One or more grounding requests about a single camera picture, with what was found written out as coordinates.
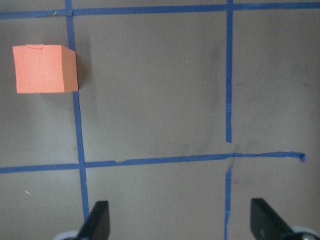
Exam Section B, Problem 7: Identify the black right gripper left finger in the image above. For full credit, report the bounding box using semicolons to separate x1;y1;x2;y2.
53;200;111;240

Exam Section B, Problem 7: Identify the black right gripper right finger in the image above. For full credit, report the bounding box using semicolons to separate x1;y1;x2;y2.
250;198;320;240

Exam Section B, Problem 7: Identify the orange foam cube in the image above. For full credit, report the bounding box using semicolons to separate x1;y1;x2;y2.
12;44;79;94

